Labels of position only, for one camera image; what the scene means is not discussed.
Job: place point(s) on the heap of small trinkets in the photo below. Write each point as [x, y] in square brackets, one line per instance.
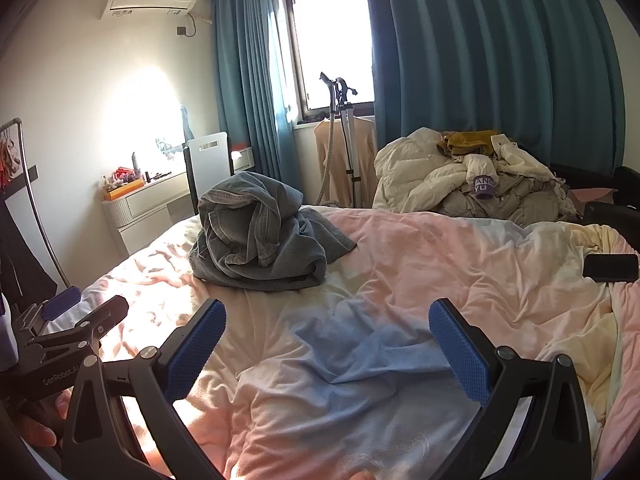
[122, 176]

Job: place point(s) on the white dressing table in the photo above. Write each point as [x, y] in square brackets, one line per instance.
[150, 200]

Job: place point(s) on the grey padded jacket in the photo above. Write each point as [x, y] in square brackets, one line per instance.
[525, 195]

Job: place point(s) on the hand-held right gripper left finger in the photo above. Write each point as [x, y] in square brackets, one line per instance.
[197, 350]

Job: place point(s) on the mustard garment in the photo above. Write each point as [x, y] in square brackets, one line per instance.
[465, 142]

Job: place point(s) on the beige hanging garment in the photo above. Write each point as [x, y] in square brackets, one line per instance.
[367, 160]

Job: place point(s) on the black smartphone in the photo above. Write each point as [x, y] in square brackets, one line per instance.
[610, 267]

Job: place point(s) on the pile of crumpled clothes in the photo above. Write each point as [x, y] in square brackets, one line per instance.
[410, 175]

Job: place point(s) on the white chair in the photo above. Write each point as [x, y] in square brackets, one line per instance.
[212, 160]

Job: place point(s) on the black wall plug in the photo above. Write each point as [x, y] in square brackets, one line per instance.
[181, 31]

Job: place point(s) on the blue denim jeans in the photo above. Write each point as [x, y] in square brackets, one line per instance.
[240, 220]

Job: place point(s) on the grey jeans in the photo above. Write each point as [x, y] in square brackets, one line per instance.
[320, 240]

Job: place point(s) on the teal curtain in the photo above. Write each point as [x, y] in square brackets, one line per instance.
[475, 60]
[245, 85]

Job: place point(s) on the dark hanging garment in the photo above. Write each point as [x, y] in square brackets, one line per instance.
[20, 260]

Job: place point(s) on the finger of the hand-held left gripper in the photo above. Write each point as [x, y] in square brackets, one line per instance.
[60, 302]
[107, 315]

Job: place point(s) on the window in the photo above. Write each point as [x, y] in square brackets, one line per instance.
[330, 35]

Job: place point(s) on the purple knit cuff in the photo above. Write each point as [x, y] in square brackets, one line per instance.
[484, 187]

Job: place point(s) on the pastel tie-dye duvet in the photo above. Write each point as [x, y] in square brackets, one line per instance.
[400, 270]

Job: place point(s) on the person's left hand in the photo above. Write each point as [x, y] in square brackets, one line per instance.
[37, 430]

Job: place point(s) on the black armchair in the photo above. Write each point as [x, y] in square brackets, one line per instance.
[625, 180]

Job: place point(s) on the red hanging accessories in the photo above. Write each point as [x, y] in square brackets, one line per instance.
[6, 160]

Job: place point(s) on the red box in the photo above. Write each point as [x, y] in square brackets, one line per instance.
[240, 148]

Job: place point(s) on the standing garment steamer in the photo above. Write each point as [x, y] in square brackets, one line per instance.
[350, 160]

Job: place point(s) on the orange box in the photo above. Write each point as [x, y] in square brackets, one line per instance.
[122, 191]

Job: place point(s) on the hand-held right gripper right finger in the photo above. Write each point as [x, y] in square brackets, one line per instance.
[460, 355]

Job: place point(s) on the metal clothes rack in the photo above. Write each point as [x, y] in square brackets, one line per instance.
[35, 200]

